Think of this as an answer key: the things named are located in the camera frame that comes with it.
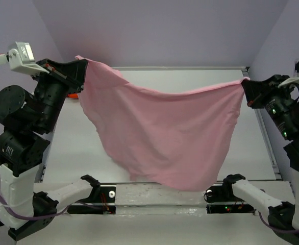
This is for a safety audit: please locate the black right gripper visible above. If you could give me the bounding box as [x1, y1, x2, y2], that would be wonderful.
[241, 71, 298, 137]

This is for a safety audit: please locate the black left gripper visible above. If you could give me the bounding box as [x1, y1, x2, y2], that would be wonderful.
[38, 56, 94, 129]

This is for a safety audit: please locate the pink t shirt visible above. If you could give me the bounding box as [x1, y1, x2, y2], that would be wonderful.
[79, 60, 244, 191]

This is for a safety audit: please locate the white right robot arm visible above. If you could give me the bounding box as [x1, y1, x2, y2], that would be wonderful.
[221, 75, 299, 244]

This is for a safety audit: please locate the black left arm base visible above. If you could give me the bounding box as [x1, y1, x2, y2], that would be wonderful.
[67, 185, 116, 215]

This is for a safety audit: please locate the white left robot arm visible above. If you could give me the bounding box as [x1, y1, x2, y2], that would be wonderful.
[0, 59, 101, 241]

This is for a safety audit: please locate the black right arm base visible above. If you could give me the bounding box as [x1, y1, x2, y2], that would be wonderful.
[203, 185, 256, 214]

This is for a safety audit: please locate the orange folded t shirt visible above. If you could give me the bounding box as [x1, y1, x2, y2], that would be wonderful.
[67, 93, 79, 100]

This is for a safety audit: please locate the aluminium table frame rail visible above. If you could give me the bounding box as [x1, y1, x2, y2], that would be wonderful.
[242, 69, 282, 181]

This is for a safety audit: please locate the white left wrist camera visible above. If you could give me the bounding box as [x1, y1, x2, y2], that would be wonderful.
[0, 42, 49, 76]

